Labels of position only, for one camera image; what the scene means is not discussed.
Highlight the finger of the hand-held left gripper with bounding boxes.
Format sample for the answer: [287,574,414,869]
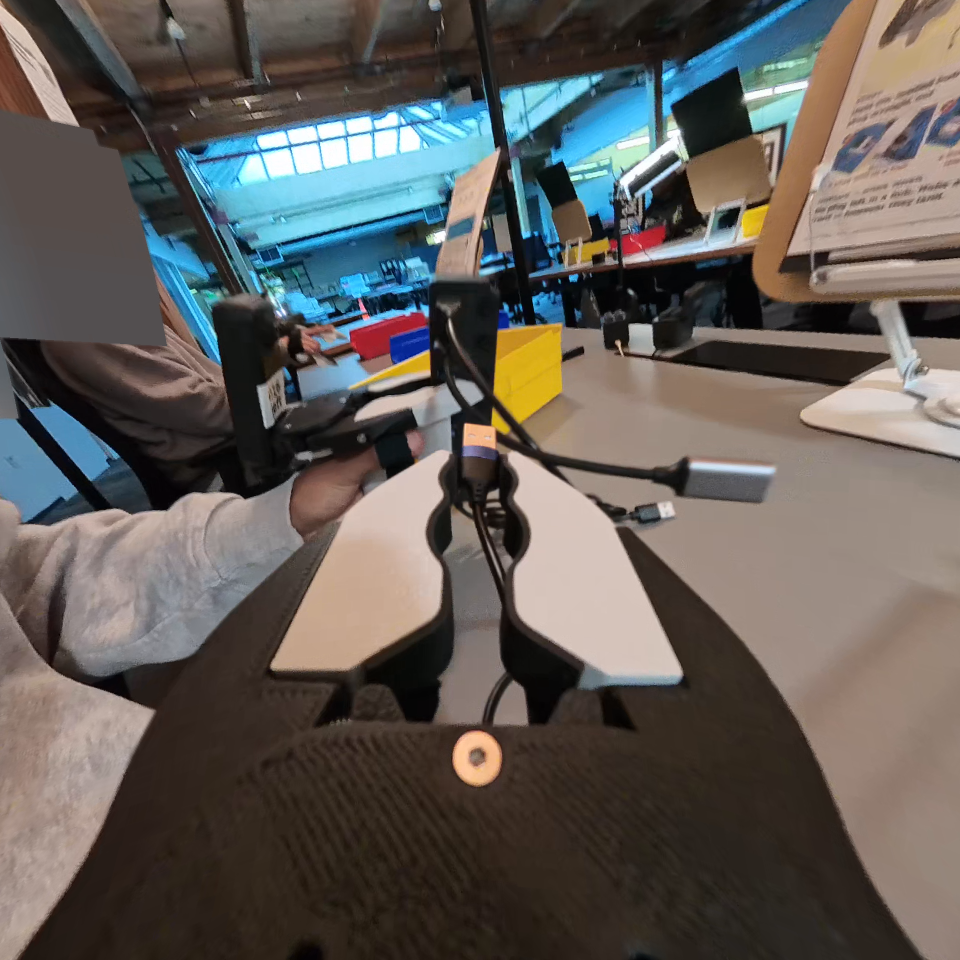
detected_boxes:
[356,397,457,457]
[351,377,485,414]

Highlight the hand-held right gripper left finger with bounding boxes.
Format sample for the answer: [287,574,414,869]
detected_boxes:
[270,450,459,702]

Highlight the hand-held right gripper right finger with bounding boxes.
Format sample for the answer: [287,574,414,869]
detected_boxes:
[498,452,685,702]

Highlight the black cable orange plug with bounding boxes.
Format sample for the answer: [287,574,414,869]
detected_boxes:
[453,422,526,725]

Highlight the black USB hub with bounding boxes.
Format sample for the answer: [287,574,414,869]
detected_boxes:
[427,277,501,455]

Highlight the yellow plastic bin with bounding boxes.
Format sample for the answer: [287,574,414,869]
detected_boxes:
[348,324,565,435]

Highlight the black cable USB plug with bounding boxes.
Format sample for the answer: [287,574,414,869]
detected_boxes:
[588,495,678,528]

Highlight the black cable silver plug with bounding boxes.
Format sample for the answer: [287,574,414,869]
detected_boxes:
[438,300,779,505]

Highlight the person's left forearm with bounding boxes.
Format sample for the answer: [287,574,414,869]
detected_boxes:
[0,476,305,680]

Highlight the light grey desk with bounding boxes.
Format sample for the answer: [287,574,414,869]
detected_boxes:
[296,322,960,960]

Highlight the black desk strip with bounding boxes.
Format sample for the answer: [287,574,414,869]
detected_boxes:
[622,339,894,387]

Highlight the person's left hand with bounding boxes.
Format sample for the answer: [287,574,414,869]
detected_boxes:
[288,429,426,538]

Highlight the blue plastic bin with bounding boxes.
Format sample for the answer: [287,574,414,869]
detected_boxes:
[388,311,511,366]

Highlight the red plastic bin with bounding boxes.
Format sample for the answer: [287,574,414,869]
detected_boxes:
[348,311,430,361]

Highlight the cardboard sign board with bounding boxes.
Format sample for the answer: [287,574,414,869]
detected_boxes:
[435,148,502,282]

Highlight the black charging dock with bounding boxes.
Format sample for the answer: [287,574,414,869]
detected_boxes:
[600,288,639,350]
[651,296,695,350]

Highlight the small black board back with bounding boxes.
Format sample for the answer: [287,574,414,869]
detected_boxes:
[536,161,594,241]

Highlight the black pole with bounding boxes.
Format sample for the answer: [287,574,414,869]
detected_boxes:
[468,0,538,325]

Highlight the LED light bar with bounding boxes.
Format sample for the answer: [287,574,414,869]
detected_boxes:
[618,135,684,200]

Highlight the person's grey sweatshirt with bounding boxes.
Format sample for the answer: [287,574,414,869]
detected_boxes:
[0,600,159,960]

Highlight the large black board back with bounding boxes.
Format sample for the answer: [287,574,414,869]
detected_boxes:
[671,67,774,215]

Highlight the wooden display board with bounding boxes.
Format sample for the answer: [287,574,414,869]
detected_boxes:
[752,0,960,305]

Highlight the printed instruction sheet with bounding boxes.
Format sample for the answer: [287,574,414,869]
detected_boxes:
[787,0,960,260]

